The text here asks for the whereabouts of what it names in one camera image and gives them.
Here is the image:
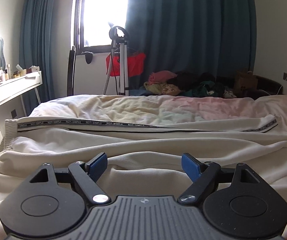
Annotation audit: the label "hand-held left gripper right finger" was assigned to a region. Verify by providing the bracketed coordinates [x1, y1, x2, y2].
[178, 153, 258, 203]

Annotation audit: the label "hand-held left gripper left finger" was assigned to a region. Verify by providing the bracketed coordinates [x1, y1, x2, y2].
[30, 152, 110, 203]

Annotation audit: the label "white pants with black stripe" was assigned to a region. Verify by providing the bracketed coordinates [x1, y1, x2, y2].
[0, 114, 287, 240]

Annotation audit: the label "dark clothes pile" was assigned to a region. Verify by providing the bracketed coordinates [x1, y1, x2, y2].
[175, 71, 237, 98]

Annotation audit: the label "cream and pink blanket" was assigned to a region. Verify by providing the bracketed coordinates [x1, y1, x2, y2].
[28, 94, 287, 132]

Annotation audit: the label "yellow floral cloth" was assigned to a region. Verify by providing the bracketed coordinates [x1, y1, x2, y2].
[144, 81, 182, 96]

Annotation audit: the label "pink cloth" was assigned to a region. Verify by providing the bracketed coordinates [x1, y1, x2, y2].
[147, 71, 178, 85]

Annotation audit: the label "black chair back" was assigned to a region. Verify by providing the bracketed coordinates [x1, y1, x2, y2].
[67, 46, 77, 97]

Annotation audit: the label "brown paper bag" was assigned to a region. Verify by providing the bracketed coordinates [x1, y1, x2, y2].
[234, 69, 259, 97]

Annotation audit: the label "garment steamer stand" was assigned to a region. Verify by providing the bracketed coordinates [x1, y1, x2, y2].
[104, 25, 130, 97]

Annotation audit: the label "red bag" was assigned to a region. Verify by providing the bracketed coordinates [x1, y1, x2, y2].
[106, 52, 147, 78]

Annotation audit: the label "black object on windowsill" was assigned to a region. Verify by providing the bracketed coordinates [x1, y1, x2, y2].
[82, 51, 94, 64]

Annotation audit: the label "dark headboard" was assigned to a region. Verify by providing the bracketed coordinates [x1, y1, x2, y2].
[249, 75, 284, 99]

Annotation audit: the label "white desk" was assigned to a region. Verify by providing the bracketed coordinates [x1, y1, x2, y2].
[0, 70, 44, 157]

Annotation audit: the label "row of cosmetic bottles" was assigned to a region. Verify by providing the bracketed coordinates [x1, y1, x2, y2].
[0, 64, 42, 88]

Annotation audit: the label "teal curtain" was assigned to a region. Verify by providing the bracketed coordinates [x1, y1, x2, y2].
[18, 0, 60, 103]
[124, 0, 257, 94]

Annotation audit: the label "window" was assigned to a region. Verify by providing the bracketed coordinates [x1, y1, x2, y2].
[74, 0, 130, 53]

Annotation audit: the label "white charging cable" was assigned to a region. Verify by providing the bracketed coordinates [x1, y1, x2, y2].
[269, 79, 287, 96]

